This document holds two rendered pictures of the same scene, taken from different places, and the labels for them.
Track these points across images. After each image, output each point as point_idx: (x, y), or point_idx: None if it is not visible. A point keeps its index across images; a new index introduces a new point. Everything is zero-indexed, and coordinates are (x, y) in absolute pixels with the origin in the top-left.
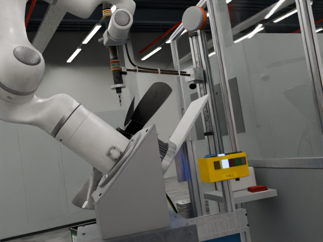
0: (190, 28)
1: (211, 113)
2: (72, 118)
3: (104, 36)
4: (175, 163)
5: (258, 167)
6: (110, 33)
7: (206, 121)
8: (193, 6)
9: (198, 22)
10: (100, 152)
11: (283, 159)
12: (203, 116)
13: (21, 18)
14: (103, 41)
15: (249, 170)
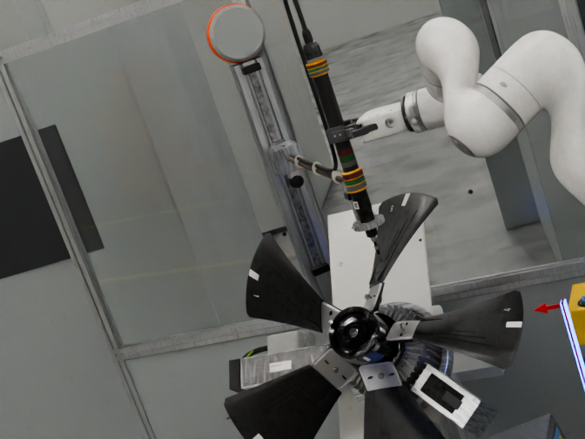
0: (238, 55)
1: (317, 226)
2: None
3: (379, 125)
4: None
5: (435, 303)
6: (433, 121)
7: (311, 246)
8: (239, 5)
9: (258, 42)
10: None
11: (520, 274)
12: (298, 239)
13: None
14: (368, 133)
15: (440, 312)
